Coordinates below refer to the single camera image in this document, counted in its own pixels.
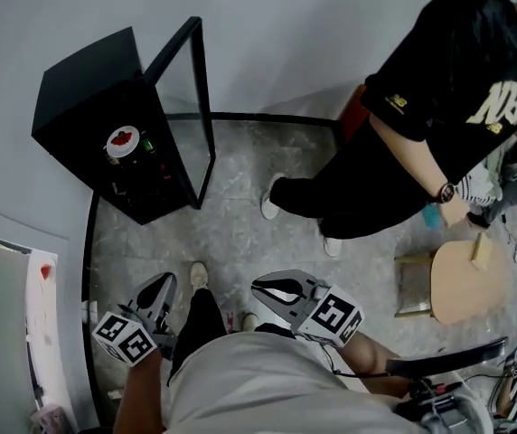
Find black curved chair back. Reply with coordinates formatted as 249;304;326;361
383;335;509;380

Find white paper sheet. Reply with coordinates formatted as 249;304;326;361
23;247;80;434

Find orange-brown chair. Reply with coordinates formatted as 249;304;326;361
338;83;373;149

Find round light wooden table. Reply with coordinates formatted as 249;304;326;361
428;236;513;326

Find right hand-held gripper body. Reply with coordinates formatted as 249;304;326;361
285;278;365;349

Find person's right forearm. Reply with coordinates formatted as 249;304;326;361
335;331;407;398

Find black cable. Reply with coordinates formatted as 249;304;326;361
320;344;393;380

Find black device with cables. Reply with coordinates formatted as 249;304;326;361
392;376;470;434

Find person's left shoe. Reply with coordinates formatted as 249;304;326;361
189;260;210;294

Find person's left forearm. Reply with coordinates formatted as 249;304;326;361
112;349;172;434

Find wooden stool with grey seat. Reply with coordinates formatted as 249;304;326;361
393;251;437;320

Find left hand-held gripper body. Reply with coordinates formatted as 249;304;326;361
91;302;179;369

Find person's light grey shirt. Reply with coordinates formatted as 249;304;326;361
162;329;493;434

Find white plate of strawberries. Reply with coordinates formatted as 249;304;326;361
106;125;141;159

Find person's black trousers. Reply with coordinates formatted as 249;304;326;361
167;286;298;386

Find person's right shoe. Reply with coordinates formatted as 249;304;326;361
240;310;260;333

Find striped cloth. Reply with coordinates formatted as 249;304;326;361
454;164;504;206

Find teal small box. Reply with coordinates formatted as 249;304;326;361
421;207;443;231

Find black glass-door fridge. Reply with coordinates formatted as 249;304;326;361
31;15;217;226

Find white wall socket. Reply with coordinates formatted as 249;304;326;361
81;300;100;324

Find small wooden block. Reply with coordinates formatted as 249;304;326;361
469;231;495;271

